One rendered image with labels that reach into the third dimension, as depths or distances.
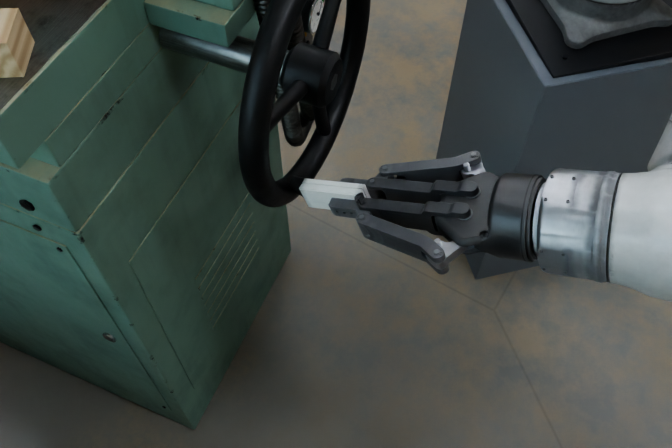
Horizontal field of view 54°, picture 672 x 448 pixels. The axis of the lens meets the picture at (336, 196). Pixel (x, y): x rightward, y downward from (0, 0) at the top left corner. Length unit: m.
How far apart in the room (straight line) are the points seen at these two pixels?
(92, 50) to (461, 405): 1.00
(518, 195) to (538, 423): 0.90
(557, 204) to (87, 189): 0.46
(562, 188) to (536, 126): 0.55
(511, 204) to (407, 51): 1.42
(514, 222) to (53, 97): 0.42
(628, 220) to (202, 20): 0.43
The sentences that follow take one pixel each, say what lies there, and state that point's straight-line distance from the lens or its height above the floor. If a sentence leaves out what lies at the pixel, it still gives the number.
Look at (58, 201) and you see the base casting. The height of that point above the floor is 0.77.
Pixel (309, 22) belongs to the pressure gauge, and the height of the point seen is 0.67.
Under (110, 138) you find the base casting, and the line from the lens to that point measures 0.74.
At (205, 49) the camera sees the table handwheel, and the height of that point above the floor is 0.82.
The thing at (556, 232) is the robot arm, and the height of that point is 0.87.
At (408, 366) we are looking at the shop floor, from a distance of 1.40.
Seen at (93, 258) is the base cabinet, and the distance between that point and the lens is 0.79.
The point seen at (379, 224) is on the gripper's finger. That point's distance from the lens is 0.60.
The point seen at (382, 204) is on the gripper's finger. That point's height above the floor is 0.79.
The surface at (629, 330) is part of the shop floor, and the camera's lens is 1.55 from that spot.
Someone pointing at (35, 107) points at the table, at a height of 0.88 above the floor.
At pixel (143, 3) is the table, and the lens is 0.73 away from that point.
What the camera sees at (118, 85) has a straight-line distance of 0.72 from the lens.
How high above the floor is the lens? 1.30
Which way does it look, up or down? 55 degrees down
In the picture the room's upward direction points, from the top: straight up
